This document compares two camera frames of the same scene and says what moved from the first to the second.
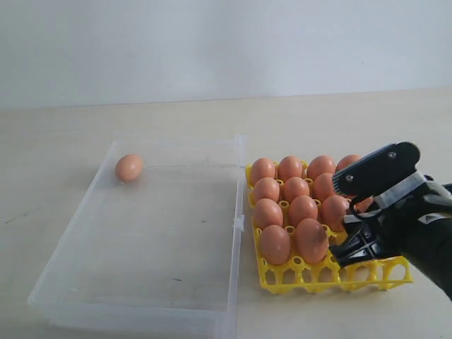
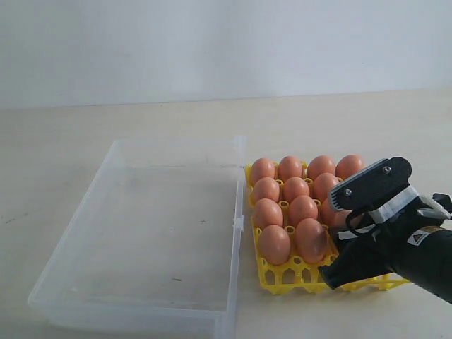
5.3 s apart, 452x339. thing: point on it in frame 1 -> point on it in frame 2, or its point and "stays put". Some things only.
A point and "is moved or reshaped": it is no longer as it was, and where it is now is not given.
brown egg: [275, 244] stays put
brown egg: [362, 206] is moved or reshaped
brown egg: [311, 241] stays put
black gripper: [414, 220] -> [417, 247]
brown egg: [267, 212] stays put
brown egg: [320, 164] stays put
